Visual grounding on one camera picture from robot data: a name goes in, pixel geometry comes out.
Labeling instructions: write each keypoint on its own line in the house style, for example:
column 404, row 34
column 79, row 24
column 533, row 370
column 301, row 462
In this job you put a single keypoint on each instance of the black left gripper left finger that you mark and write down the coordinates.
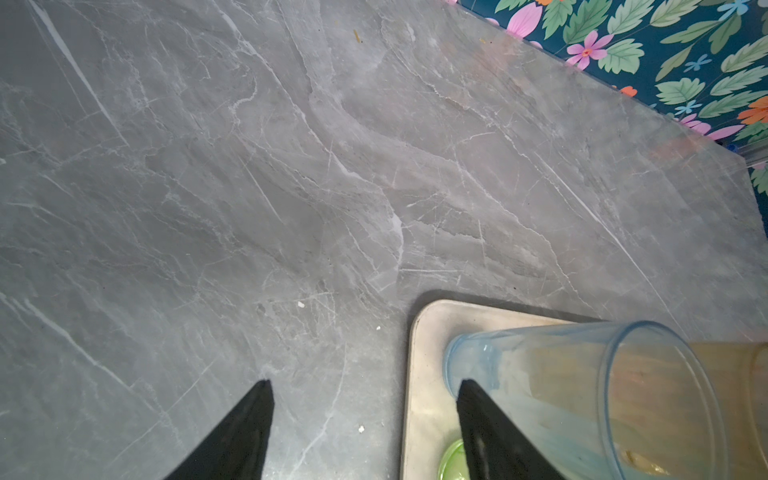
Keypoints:
column 236, row 448

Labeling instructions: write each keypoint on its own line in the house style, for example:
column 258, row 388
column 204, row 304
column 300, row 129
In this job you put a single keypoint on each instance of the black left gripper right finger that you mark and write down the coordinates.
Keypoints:
column 494, row 446

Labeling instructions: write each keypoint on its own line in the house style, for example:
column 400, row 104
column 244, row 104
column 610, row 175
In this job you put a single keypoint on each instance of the green tall plastic tumbler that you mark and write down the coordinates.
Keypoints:
column 453, row 463

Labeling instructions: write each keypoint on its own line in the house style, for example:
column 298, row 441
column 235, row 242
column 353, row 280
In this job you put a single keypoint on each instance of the blue tall plastic tumbler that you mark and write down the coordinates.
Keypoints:
column 600, row 400

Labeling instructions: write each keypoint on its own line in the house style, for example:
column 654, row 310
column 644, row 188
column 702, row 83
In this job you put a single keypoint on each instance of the yellow tall plastic tumbler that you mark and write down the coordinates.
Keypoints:
column 738, row 374

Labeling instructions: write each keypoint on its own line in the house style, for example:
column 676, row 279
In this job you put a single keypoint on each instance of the beige plastic tray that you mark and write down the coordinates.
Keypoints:
column 431, row 422

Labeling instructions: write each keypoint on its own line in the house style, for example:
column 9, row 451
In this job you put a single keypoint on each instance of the aluminium frame corner post right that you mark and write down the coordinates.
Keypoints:
column 755, row 153

